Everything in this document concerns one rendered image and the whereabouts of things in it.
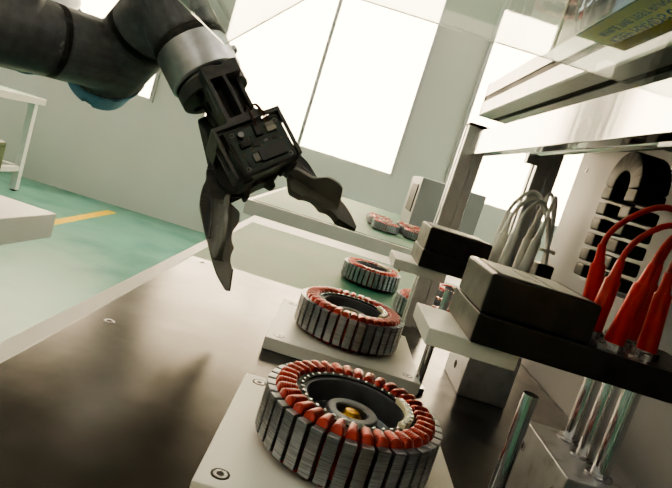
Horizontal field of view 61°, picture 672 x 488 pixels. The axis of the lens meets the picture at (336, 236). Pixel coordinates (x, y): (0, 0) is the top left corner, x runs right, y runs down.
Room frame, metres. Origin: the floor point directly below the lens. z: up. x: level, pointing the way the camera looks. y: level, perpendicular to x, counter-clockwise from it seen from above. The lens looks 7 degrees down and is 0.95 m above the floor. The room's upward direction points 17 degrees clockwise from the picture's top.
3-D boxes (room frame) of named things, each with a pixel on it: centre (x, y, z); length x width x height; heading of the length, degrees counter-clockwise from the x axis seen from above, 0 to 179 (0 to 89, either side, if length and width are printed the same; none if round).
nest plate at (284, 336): (0.58, -0.04, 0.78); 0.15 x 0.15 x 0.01; 1
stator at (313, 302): (0.58, -0.04, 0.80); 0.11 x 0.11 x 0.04
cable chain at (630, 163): (0.55, -0.27, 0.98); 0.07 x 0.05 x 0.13; 1
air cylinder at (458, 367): (0.58, -0.18, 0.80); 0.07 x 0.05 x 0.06; 1
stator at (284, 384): (0.34, -0.04, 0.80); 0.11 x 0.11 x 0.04
